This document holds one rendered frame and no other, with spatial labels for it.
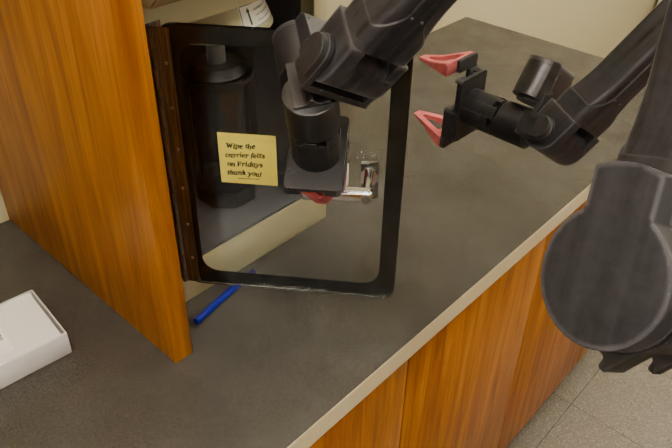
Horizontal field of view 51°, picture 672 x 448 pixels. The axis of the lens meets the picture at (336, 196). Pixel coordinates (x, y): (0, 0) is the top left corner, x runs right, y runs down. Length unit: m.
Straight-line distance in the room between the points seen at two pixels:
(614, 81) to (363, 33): 0.43
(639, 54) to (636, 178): 0.59
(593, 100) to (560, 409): 1.44
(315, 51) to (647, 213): 0.37
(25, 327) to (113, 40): 0.48
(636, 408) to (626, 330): 1.98
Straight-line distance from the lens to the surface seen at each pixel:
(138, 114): 0.79
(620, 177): 0.39
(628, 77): 0.97
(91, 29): 0.80
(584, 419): 2.27
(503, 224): 1.29
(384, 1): 0.63
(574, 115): 0.96
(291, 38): 0.75
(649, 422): 2.33
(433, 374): 1.28
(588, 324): 0.39
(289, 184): 0.77
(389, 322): 1.07
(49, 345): 1.05
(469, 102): 1.06
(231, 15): 0.99
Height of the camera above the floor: 1.69
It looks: 35 degrees down
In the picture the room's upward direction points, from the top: 1 degrees clockwise
